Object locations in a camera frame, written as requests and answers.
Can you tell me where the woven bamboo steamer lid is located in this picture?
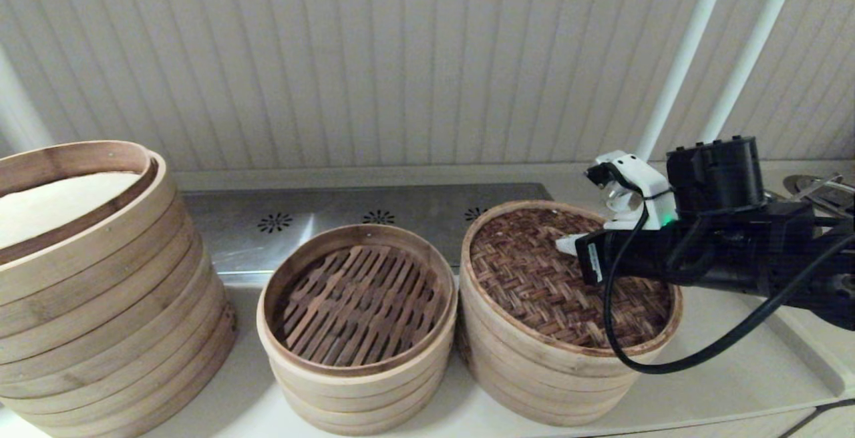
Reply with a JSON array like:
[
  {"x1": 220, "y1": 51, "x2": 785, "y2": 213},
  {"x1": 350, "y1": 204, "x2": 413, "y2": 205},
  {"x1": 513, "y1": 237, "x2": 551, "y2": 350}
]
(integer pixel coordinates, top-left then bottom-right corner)
[{"x1": 461, "y1": 200, "x2": 684, "y2": 360}]

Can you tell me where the round steel pot lid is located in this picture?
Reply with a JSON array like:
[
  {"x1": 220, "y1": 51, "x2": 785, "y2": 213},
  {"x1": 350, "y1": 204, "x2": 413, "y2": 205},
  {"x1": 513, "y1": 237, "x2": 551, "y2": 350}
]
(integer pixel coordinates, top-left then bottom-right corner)
[{"x1": 783, "y1": 174, "x2": 855, "y2": 220}]

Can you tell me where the cloth-lined bamboo steamer stack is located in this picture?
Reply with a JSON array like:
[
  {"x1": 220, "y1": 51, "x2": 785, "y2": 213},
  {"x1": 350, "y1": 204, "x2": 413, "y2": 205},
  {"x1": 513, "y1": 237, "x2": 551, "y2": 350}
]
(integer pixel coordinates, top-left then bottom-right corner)
[{"x1": 458, "y1": 291, "x2": 647, "y2": 427}]

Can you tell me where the small slatted bamboo steamer stack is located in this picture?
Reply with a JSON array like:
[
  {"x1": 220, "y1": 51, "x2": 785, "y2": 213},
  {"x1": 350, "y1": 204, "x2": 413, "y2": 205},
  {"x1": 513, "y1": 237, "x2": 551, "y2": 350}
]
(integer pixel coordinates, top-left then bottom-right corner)
[{"x1": 257, "y1": 223, "x2": 460, "y2": 437}]

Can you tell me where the large bamboo steamer stack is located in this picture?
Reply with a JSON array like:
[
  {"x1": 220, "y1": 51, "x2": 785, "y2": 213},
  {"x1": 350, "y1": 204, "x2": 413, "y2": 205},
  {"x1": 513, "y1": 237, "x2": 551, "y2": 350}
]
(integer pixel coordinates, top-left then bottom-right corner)
[{"x1": 0, "y1": 141, "x2": 239, "y2": 438}]

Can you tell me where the white steamer liner cloth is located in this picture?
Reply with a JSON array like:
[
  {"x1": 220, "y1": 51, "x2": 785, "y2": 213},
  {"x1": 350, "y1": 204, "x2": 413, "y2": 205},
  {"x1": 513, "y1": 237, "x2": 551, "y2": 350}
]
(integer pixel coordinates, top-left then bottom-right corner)
[{"x1": 0, "y1": 171, "x2": 144, "y2": 252}]

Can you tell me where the white metal pole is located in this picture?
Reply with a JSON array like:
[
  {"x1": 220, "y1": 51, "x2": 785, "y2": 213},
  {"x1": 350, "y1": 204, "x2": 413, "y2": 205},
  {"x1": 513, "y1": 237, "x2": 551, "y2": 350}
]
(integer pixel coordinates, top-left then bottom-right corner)
[
  {"x1": 698, "y1": 0, "x2": 806, "y2": 146},
  {"x1": 635, "y1": 0, "x2": 733, "y2": 162}
]

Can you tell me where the stainless steel vent panel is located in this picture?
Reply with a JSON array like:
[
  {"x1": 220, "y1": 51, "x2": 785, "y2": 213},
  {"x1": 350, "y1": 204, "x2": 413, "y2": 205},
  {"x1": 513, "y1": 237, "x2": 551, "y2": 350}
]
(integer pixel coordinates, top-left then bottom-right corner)
[{"x1": 180, "y1": 183, "x2": 554, "y2": 286}]

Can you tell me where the white cabinet door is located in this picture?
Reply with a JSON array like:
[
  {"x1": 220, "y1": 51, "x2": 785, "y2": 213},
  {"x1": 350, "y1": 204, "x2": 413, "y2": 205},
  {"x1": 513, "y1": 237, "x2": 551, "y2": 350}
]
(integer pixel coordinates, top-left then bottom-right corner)
[{"x1": 798, "y1": 401, "x2": 855, "y2": 438}]

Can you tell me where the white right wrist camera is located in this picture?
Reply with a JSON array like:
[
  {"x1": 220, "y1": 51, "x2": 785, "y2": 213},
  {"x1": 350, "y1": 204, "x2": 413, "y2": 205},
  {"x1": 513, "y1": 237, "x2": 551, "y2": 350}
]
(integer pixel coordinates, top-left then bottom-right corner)
[{"x1": 585, "y1": 151, "x2": 677, "y2": 231}]

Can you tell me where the steel ladle handle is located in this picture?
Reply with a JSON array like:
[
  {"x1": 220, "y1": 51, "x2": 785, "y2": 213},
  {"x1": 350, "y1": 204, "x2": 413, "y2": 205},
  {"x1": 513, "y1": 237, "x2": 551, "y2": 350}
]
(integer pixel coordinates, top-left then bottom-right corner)
[{"x1": 795, "y1": 174, "x2": 844, "y2": 202}]

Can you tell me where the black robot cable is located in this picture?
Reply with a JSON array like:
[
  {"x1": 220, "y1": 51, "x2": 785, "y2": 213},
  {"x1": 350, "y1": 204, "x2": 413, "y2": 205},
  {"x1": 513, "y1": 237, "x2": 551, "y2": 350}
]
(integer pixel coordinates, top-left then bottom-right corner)
[{"x1": 603, "y1": 204, "x2": 855, "y2": 376}]

